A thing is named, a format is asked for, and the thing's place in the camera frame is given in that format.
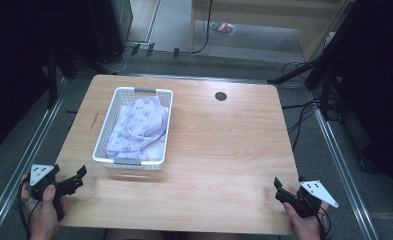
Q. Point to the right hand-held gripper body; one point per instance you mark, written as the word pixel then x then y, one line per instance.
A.
pixel 317 191

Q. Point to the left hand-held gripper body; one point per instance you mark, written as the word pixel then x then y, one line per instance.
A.
pixel 40 173

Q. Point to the white plastic basket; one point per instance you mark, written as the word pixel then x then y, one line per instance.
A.
pixel 104 133

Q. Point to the lavender patterned cloth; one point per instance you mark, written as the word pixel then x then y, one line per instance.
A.
pixel 140 123

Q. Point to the person's right hand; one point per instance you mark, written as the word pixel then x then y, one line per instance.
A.
pixel 305 228

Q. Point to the person's left hand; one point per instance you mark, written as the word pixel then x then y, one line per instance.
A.
pixel 44 216

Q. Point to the dark curtain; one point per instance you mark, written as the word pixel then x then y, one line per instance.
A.
pixel 384 83
pixel 14 66

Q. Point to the black metal stand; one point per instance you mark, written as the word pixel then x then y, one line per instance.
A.
pixel 327 56

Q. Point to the black cabinet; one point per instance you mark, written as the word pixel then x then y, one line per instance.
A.
pixel 110 26

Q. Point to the colourful packet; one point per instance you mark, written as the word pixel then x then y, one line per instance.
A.
pixel 223 28

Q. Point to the light wooden shelf unit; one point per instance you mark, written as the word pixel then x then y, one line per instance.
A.
pixel 267 13

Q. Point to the metal floor rail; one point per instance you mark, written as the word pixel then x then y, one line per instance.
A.
pixel 344 166
pixel 27 156

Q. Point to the black upright post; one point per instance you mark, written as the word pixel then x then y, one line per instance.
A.
pixel 52 80

